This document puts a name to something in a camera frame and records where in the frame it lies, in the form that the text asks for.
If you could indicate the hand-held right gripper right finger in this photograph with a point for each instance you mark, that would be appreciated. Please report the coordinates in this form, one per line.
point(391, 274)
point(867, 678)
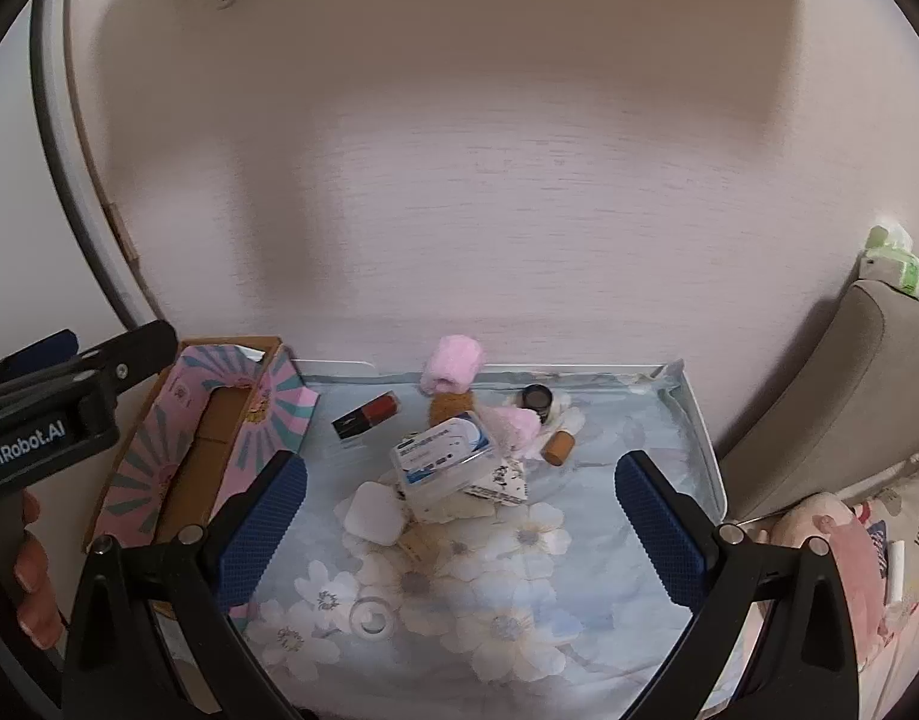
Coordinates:
point(662, 532)

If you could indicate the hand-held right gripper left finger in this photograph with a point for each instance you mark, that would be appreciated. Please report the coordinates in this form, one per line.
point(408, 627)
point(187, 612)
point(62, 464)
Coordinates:
point(264, 532)

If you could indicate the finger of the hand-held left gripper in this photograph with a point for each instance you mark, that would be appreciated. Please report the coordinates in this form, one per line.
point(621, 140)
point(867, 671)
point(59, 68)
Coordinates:
point(148, 345)
point(50, 349)

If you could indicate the pink patterned cardboard box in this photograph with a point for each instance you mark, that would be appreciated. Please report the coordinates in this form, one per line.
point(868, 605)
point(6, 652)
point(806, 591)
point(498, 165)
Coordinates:
point(189, 390)

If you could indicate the red and black lipstick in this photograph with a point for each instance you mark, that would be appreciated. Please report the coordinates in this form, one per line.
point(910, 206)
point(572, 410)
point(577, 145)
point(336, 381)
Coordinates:
point(369, 414)

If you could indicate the white black printed packet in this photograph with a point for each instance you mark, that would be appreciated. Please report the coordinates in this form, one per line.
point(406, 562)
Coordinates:
point(500, 481)

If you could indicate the white and blue plastic box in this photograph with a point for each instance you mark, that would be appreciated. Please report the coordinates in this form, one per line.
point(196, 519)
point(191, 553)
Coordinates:
point(444, 457)

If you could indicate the pink fluffy roll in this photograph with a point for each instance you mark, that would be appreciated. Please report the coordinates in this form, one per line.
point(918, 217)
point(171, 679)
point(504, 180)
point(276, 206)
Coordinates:
point(452, 364)

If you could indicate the person's left hand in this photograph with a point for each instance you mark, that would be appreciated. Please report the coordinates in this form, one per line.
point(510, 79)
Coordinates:
point(37, 592)

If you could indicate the white square compact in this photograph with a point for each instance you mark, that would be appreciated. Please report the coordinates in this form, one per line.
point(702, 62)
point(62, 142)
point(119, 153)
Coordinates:
point(369, 514)

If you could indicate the pink plush toy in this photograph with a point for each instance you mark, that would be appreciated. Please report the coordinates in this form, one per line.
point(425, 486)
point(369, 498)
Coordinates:
point(827, 540)

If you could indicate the pink fluffy scrunchie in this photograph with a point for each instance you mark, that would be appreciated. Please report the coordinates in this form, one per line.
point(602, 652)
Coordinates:
point(515, 427)

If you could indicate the black round jar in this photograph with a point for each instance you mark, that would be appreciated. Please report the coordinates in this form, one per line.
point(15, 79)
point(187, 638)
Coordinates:
point(538, 396)

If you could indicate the grey cushion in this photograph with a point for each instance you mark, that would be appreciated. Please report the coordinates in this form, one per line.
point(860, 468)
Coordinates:
point(827, 405)

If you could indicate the white tube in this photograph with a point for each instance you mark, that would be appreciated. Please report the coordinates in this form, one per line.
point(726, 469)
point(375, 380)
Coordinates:
point(896, 570)

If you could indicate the printed blanket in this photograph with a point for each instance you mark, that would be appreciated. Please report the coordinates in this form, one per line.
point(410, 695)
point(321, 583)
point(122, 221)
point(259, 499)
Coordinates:
point(909, 495)

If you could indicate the green white tissue pack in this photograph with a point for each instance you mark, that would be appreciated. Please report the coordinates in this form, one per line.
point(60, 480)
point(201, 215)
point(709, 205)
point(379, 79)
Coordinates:
point(906, 274)
point(891, 240)

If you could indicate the curved frame bar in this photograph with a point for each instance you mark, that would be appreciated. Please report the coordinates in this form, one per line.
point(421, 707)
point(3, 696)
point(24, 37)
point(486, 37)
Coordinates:
point(73, 165)

